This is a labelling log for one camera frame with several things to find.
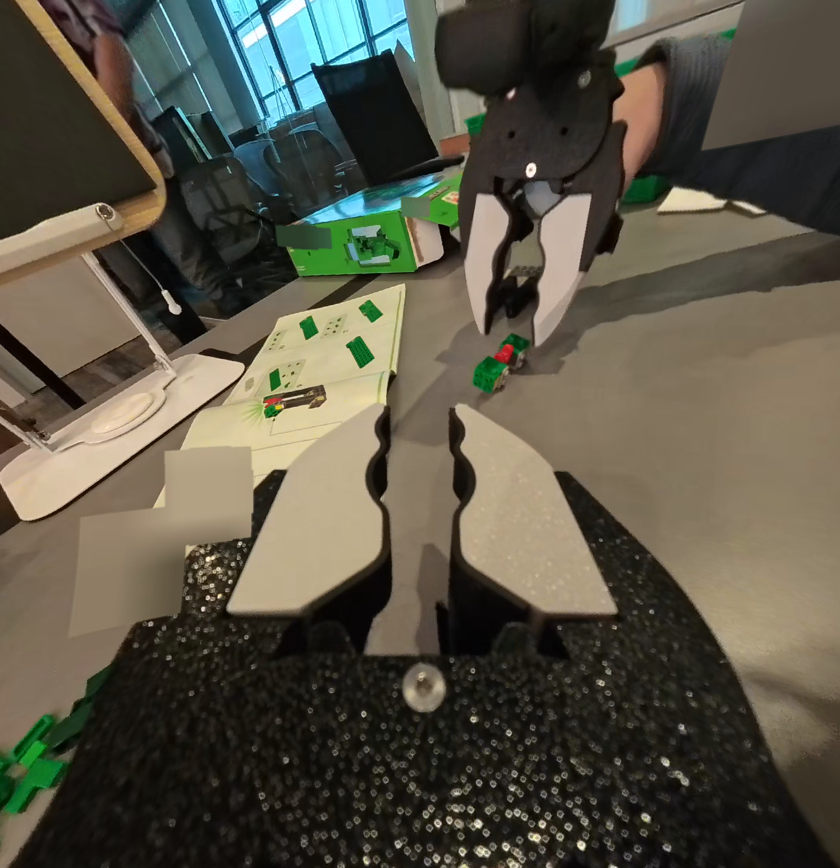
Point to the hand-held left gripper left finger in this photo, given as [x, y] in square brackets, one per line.
[311, 522]

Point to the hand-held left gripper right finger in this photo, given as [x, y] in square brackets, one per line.
[528, 529]

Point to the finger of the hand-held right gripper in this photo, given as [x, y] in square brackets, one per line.
[484, 251]
[567, 261]

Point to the green and red brick assembly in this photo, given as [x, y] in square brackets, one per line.
[489, 374]

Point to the person's right forearm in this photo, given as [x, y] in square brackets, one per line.
[731, 180]

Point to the grey desk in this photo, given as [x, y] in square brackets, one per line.
[664, 441]

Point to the person's right hand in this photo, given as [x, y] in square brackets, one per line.
[643, 122]

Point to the green cardboard piece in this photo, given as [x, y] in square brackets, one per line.
[645, 191]

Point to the green toy brick box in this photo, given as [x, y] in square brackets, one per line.
[365, 237]

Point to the white paper sheet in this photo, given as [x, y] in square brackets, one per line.
[697, 201]

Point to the brick instruction booklet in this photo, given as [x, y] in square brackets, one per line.
[325, 359]

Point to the white stand with black board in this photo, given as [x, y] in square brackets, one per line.
[189, 386]

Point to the grey mesh office chair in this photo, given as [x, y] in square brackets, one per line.
[257, 176]

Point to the large grid window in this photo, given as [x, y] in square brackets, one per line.
[304, 41]

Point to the pile of green bricks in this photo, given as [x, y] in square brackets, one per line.
[33, 780]

